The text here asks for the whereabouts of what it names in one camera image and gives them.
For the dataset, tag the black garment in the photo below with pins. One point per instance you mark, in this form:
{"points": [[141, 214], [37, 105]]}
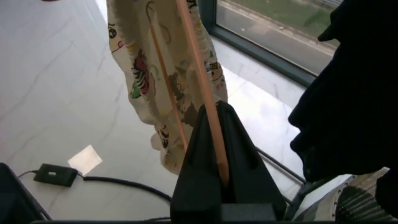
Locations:
{"points": [[351, 109]]}

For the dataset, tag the pink clothes hanger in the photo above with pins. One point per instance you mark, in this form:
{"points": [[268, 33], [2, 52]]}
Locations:
{"points": [[202, 77]]}

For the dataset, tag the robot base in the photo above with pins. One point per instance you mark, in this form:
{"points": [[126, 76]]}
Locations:
{"points": [[15, 199]]}

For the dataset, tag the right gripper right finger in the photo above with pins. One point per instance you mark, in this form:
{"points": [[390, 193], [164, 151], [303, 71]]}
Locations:
{"points": [[252, 183]]}

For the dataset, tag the black clothes rack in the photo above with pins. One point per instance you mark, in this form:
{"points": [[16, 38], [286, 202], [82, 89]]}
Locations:
{"points": [[280, 165]]}

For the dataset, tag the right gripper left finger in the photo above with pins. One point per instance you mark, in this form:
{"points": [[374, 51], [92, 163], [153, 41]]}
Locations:
{"points": [[196, 183]]}

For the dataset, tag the white laundry basket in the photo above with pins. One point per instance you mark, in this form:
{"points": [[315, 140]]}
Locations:
{"points": [[357, 202]]}

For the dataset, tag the cream printed garment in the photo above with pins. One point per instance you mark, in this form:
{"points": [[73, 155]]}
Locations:
{"points": [[146, 62]]}

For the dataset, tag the black power adapter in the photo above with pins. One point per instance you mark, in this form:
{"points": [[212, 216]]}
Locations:
{"points": [[55, 175]]}

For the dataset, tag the window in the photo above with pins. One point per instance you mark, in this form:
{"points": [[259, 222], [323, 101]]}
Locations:
{"points": [[273, 37]]}

